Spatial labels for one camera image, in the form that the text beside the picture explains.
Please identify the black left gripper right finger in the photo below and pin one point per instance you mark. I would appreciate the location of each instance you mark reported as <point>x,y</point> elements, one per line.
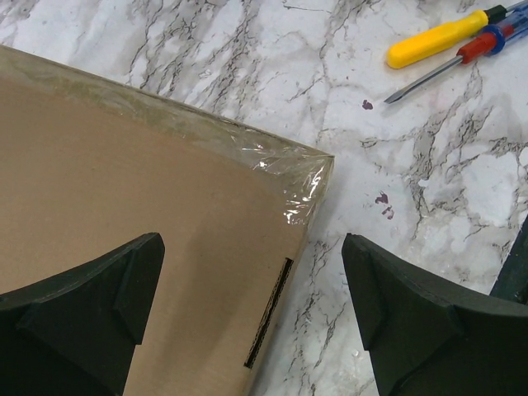
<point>427,335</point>

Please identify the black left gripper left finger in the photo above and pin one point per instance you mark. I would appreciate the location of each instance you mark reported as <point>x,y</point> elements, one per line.
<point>75,333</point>

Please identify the brown cardboard express box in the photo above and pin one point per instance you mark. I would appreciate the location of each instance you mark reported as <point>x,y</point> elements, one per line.
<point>88,165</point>

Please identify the black front mounting rail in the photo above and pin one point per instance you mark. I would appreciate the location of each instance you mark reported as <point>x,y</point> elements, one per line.
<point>511,283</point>

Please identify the yellow handled screwdriver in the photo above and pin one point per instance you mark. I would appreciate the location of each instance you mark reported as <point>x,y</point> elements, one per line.
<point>442,37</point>

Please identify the blue red handled screwdriver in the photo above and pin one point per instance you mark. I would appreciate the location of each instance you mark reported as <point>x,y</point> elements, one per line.
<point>491,40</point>

